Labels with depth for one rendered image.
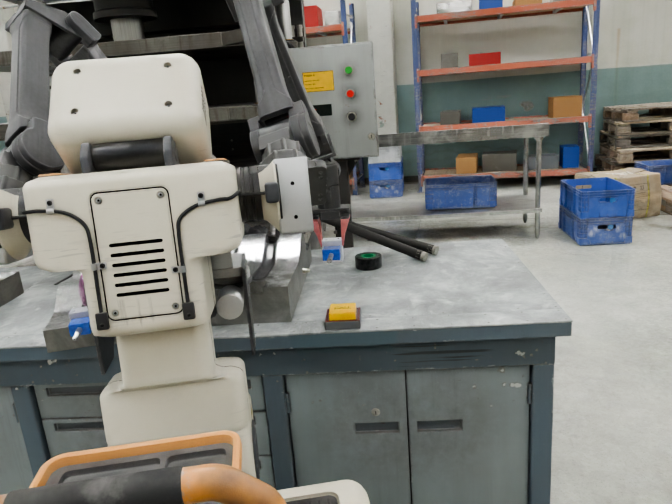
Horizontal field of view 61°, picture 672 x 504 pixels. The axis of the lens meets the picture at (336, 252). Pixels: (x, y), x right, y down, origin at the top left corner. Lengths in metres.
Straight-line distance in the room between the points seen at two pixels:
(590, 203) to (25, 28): 4.16
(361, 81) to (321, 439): 1.23
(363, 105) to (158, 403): 1.44
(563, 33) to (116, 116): 7.38
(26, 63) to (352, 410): 1.01
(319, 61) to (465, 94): 5.84
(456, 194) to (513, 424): 3.67
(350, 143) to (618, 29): 6.26
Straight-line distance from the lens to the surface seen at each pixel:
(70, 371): 1.58
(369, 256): 1.74
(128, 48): 2.26
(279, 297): 1.36
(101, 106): 0.87
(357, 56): 2.13
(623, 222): 4.91
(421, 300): 1.45
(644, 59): 8.19
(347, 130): 2.13
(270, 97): 1.03
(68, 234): 0.83
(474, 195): 5.04
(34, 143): 1.04
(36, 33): 1.28
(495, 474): 1.59
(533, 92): 7.94
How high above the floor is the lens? 1.32
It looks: 16 degrees down
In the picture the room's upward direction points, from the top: 5 degrees counter-clockwise
